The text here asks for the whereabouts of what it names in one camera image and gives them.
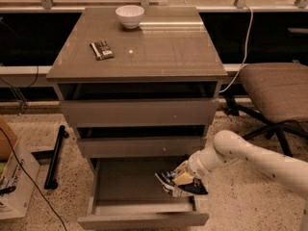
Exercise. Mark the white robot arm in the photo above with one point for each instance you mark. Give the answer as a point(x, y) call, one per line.
point(226, 148)

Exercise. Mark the grey drawer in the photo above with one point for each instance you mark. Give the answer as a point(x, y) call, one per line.
point(143, 112)
point(143, 141)
point(126, 195)

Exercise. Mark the grey top drawer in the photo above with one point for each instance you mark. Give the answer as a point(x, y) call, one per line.
point(143, 112)

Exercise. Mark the white cardboard box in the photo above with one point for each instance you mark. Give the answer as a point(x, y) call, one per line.
point(15, 204)

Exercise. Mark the dark snack packet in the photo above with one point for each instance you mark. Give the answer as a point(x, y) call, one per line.
point(101, 50)

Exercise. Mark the black marker pen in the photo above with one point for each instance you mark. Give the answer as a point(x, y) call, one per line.
point(7, 190)

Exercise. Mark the white ceramic bowl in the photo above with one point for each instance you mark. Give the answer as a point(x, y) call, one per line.
point(130, 16)

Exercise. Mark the grey office chair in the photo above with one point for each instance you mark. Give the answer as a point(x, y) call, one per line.
point(279, 91)

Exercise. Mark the grey bottom drawer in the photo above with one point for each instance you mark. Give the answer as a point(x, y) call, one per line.
point(126, 195)

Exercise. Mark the blue chip bag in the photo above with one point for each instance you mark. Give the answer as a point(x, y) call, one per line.
point(196, 187)

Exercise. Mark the grey middle drawer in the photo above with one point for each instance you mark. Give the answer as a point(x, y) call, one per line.
point(143, 141)

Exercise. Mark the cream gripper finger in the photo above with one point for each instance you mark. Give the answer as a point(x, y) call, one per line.
point(182, 178)
point(182, 168)

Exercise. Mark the brown cardboard box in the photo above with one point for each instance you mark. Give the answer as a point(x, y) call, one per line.
point(8, 138)

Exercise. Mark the black metal bar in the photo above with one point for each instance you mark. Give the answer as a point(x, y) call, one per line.
point(51, 182)

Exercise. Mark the grey drawer cabinet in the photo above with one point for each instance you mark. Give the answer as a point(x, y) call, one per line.
point(169, 56)

